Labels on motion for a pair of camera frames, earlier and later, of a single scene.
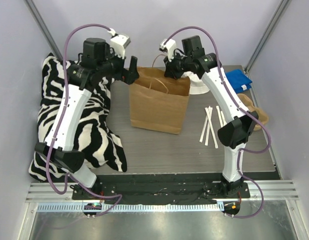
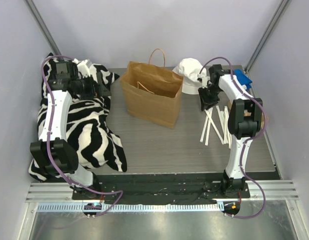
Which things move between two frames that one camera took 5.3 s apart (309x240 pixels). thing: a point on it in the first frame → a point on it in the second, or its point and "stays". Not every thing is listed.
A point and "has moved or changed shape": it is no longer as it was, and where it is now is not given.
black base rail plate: x=163 y=188 stays
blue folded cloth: x=238 y=80 stays
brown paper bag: x=158 y=103 has moved or changed shape
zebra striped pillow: x=95 y=140 stays
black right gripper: x=171 y=69 → x=208 y=96
